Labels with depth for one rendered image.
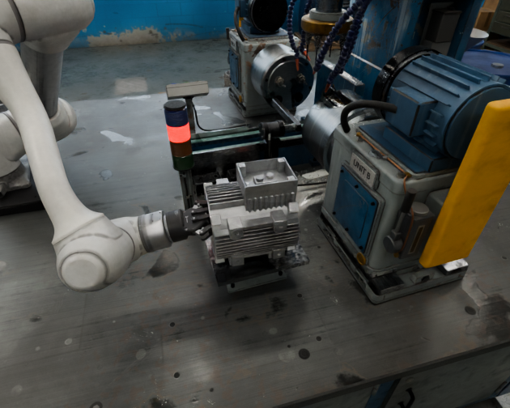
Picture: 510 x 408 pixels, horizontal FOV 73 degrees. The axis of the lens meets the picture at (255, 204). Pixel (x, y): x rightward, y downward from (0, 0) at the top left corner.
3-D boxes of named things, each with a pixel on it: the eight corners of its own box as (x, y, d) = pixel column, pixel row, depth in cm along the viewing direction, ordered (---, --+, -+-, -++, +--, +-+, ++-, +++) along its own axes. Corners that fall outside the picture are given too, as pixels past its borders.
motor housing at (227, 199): (275, 215, 101) (278, 159, 89) (297, 263, 87) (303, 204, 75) (207, 227, 97) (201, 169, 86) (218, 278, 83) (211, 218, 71)
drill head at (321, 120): (347, 140, 138) (359, 76, 122) (414, 200, 108) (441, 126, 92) (289, 150, 132) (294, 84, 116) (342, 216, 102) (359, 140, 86)
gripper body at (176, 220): (164, 228, 76) (206, 217, 77) (163, 205, 83) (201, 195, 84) (174, 251, 81) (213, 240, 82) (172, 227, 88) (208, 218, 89)
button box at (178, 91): (206, 95, 151) (205, 82, 150) (209, 92, 144) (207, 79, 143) (167, 99, 147) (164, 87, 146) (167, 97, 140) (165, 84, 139)
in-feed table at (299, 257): (272, 226, 115) (273, 197, 108) (305, 289, 95) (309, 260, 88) (201, 241, 110) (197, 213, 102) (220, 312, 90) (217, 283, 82)
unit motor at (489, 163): (396, 182, 110) (440, 39, 83) (477, 256, 85) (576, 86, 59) (322, 197, 104) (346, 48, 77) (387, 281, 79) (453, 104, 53)
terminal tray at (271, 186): (282, 180, 88) (284, 155, 84) (295, 206, 80) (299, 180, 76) (236, 187, 86) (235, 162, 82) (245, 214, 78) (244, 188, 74)
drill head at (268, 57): (286, 83, 187) (288, 33, 172) (315, 110, 160) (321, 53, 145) (241, 89, 181) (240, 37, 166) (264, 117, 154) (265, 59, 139)
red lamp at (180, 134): (189, 131, 99) (186, 116, 97) (192, 141, 95) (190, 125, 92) (167, 134, 98) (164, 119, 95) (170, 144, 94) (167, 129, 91)
